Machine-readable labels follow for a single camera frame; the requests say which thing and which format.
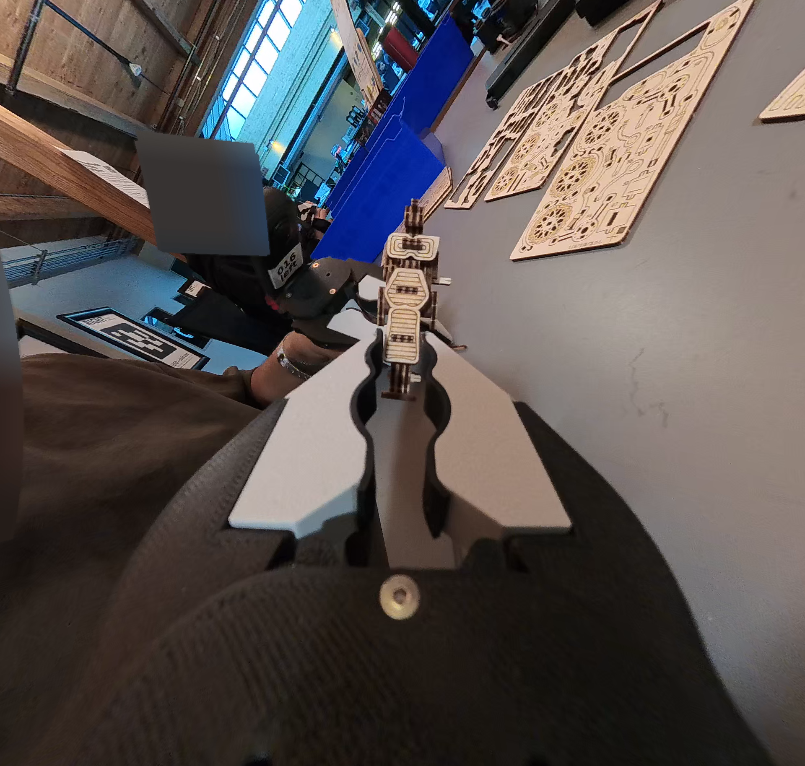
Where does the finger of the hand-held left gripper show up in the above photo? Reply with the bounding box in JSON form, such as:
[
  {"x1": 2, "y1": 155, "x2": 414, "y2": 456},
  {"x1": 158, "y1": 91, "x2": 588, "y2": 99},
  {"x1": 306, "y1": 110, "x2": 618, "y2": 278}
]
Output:
[{"x1": 327, "y1": 304, "x2": 379, "y2": 343}]

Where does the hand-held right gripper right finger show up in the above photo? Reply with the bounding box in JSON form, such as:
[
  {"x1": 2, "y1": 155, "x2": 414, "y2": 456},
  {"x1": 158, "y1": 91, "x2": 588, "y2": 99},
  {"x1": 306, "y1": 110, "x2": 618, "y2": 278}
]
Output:
[{"x1": 416, "y1": 337, "x2": 574, "y2": 545}]

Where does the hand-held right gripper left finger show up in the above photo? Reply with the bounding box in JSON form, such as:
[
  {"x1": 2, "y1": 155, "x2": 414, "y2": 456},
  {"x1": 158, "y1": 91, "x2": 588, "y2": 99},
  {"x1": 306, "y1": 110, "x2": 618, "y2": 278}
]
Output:
[{"x1": 228, "y1": 337, "x2": 384, "y2": 540}]

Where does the layered plywood mechanical model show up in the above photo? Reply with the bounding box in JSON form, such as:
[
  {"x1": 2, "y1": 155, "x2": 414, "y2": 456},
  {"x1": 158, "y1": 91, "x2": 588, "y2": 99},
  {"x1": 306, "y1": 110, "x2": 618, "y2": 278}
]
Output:
[{"x1": 376, "y1": 199, "x2": 454, "y2": 400}]

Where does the grey desk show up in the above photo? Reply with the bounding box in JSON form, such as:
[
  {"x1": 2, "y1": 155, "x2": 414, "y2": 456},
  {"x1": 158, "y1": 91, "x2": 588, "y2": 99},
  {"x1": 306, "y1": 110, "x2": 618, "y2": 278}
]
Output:
[{"x1": 428, "y1": 0, "x2": 805, "y2": 766}]

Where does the person's left hand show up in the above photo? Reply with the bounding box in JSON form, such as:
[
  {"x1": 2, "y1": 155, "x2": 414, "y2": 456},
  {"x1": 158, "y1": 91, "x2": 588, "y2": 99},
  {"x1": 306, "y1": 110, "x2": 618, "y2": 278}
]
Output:
[{"x1": 302, "y1": 343, "x2": 345, "y2": 377}]

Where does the blue plastic bin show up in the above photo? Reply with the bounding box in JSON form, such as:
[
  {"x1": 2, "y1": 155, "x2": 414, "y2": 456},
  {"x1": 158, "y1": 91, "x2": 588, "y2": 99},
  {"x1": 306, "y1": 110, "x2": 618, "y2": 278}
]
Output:
[
  {"x1": 377, "y1": 14, "x2": 474, "y2": 144},
  {"x1": 328, "y1": 115, "x2": 449, "y2": 264}
]

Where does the small plywood board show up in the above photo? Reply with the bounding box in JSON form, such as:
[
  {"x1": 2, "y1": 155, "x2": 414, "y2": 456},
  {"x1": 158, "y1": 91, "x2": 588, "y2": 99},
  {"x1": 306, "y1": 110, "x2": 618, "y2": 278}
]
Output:
[{"x1": 415, "y1": 167, "x2": 454, "y2": 223}]

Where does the framed black-and-white marker sign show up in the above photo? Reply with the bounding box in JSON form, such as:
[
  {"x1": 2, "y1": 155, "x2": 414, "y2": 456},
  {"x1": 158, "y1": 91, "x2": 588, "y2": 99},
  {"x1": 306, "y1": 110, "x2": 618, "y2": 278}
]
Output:
[{"x1": 58, "y1": 307, "x2": 210, "y2": 371}]

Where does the white paper notice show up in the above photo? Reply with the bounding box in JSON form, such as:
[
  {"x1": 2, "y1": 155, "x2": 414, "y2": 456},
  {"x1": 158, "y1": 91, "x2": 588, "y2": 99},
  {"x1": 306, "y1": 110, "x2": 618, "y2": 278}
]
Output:
[{"x1": 63, "y1": 148, "x2": 152, "y2": 210}]

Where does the red container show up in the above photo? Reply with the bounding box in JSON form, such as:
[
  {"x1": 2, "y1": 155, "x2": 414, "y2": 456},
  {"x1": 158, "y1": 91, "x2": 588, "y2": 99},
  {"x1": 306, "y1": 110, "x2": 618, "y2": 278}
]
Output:
[{"x1": 384, "y1": 27, "x2": 419, "y2": 72}]

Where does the plywood sheet with gear cutouts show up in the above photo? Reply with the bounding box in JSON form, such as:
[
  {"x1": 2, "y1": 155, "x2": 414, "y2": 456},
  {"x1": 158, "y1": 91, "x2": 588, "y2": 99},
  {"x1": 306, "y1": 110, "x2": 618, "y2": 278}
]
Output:
[{"x1": 484, "y1": 55, "x2": 630, "y2": 202}]

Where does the large curved plywood panel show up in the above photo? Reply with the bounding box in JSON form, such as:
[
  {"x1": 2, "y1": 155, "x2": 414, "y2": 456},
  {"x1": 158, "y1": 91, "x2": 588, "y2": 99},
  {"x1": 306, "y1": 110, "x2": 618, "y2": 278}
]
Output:
[{"x1": 324, "y1": 0, "x2": 386, "y2": 109}]

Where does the long wooden beam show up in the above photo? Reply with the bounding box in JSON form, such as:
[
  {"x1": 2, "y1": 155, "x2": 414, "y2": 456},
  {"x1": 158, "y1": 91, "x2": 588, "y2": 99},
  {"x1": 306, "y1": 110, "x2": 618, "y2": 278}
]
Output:
[{"x1": 0, "y1": 104, "x2": 158, "y2": 245}]

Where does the long black tray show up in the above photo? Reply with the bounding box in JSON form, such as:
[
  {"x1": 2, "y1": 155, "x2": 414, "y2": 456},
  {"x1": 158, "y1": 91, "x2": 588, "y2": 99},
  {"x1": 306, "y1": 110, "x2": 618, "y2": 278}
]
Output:
[{"x1": 486, "y1": 0, "x2": 576, "y2": 111}]

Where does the plywood sheet with wheel cutouts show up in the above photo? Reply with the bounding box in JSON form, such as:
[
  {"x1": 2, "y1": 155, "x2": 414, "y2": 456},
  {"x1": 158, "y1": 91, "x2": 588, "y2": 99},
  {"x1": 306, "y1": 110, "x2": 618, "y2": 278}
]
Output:
[{"x1": 509, "y1": 0, "x2": 760, "y2": 262}]

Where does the small plywood part plate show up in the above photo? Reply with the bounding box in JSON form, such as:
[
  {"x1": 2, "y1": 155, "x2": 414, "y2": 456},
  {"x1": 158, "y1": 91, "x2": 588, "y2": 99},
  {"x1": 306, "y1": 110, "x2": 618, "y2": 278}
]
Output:
[{"x1": 759, "y1": 67, "x2": 805, "y2": 123}]

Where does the emptied plywood sheet frame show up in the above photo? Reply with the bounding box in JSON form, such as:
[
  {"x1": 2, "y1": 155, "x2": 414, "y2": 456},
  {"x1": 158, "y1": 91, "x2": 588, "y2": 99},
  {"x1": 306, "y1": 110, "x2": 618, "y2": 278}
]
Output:
[{"x1": 444, "y1": 0, "x2": 664, "y2": 210}]

